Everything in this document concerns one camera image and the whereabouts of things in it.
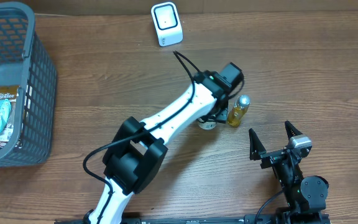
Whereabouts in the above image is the grey plastic shopping basket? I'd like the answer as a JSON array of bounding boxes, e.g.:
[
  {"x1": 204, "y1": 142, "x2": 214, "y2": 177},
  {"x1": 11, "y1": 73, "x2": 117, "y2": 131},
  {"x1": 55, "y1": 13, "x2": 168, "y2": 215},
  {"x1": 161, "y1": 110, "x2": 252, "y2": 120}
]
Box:
[{"x1": 0, "y1": 2, "x2": 57, "y2": 167}]

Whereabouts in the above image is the yellow oil bottle silver cap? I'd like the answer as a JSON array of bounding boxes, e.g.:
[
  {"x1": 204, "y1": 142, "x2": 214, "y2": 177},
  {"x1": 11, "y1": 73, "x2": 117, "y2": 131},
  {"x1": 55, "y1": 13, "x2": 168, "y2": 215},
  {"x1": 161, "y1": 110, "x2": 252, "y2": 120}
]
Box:
[{"x1": 227, "y1": 95, "x2": 251, "y2": 127}]

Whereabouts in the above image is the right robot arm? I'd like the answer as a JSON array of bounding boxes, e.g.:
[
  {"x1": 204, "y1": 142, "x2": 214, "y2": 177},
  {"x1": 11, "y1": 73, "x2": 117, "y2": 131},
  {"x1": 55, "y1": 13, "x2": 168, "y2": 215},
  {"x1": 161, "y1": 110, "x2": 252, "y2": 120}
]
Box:
[{"x1": 247, "y1": 121, "x2": 331, "y2": 224}]

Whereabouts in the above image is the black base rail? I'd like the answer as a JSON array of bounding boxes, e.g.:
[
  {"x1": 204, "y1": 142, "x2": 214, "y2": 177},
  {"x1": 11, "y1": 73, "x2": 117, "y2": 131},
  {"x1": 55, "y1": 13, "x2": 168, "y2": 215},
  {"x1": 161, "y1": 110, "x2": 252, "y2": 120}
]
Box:
[{"x1": 54, "y1": 214, "x2": 331, "y2": 224}]

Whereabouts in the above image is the green lid white jar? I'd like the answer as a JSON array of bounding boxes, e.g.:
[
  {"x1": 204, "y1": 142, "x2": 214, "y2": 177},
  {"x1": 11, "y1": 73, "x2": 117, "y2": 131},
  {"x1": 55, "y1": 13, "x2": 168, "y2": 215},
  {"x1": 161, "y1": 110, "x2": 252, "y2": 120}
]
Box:
[{"x1": 198, "y1": 118, "x2": 217, "y2": 130}]

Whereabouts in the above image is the white barcode scanner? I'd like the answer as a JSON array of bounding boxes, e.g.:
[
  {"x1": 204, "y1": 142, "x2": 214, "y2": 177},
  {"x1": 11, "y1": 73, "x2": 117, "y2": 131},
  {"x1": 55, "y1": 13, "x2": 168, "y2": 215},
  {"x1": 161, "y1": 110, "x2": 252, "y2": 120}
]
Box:
[{"x1": 150, "y1": 1, "x2": 183, "y2": 47}]

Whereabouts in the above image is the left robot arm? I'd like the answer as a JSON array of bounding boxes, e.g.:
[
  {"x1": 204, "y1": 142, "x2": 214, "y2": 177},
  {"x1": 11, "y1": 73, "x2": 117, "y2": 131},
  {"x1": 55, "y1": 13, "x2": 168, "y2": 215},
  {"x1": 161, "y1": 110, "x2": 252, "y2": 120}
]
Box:
[{"x1": 82, "y1": 63, "x2": 244, "y2": 223}]

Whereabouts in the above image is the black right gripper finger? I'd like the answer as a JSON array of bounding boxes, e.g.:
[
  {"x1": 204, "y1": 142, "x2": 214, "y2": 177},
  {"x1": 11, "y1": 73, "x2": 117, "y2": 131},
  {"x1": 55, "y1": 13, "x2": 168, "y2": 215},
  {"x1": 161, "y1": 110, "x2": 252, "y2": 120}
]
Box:
[
  {"x1": 285, "y1": 121, "x2": 303, "y2": 139},
  {"x1": 249, "y1": 128, "x2": 266, "y2": 161}
]

